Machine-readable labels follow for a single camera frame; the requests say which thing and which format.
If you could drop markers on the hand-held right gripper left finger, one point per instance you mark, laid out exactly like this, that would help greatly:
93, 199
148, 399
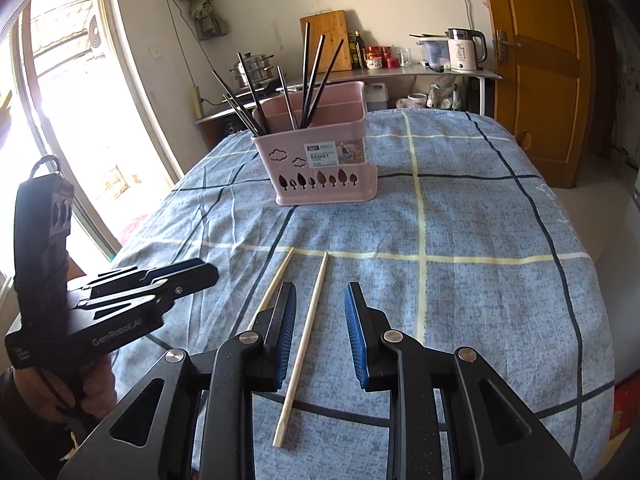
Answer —
285, 345

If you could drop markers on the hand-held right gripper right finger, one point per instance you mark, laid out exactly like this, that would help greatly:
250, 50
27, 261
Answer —
355, 345

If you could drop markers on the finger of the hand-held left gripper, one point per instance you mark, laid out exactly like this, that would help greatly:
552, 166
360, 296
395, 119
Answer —
185, 280
145, 271

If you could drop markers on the light wooden chopstick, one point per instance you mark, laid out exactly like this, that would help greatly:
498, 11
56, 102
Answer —
276, 277
310, 310

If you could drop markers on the bunch of dark chopsticks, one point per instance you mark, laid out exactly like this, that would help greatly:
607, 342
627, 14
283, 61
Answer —
303, 110

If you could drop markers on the pink plastic utensil basket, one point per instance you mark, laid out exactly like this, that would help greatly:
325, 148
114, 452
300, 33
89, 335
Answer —
357, 130

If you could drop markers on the person's left forearm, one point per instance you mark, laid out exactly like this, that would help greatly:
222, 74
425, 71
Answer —
35, 427

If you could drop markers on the person's left hand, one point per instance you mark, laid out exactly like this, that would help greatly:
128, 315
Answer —
100, 390

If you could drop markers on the arched window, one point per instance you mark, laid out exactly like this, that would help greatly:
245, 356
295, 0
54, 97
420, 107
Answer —
70, 110

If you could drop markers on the low steel shelf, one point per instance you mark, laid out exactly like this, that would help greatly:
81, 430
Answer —
220, 115

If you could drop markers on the blue plaid tablecloth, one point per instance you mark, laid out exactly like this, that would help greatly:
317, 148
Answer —
475, 220

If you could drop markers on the black induction cooker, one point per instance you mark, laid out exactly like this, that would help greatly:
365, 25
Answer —
270, 89

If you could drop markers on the steel steamer pot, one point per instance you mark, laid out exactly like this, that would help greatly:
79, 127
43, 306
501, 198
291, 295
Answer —
257, 67

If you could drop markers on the white plastic jug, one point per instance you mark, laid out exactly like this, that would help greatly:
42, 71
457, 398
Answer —
376, 96

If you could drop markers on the white ceramic bowl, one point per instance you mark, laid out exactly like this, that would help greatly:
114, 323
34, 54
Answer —
417, 101

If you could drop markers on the crumpled plastic bags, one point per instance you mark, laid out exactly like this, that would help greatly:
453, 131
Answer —
447, 94

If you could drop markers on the cloth wrapped pipe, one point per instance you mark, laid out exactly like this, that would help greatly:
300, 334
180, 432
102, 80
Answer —
207, 10

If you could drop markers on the red box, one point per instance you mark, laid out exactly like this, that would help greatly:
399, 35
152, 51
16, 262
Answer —
625, 407

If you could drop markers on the steel kitchen table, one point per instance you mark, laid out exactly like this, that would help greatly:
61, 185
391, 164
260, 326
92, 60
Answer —
425, 74

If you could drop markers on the wooden cutting board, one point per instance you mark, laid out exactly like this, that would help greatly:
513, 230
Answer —
335, 40

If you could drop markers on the small red jar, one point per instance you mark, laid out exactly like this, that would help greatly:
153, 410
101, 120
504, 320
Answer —
391, 63

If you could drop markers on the red lidded white jar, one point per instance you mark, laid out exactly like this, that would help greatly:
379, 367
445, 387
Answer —
373, 60

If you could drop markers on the dark oil bottle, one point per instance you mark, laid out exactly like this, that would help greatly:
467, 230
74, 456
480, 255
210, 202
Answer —
358, 52

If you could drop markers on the clear drinking glass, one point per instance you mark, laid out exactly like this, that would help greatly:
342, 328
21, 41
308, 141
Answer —
405, 58

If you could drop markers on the water filter pitcher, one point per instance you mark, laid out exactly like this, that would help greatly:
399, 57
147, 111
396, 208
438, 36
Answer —
432, 52

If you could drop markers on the white electric kettle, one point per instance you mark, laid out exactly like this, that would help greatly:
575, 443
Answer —
462, 52

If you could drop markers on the brown wooden door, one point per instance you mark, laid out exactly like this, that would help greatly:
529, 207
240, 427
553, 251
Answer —
540, 70

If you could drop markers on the white wall switch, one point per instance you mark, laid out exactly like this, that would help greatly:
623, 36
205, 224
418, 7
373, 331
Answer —
155, 52

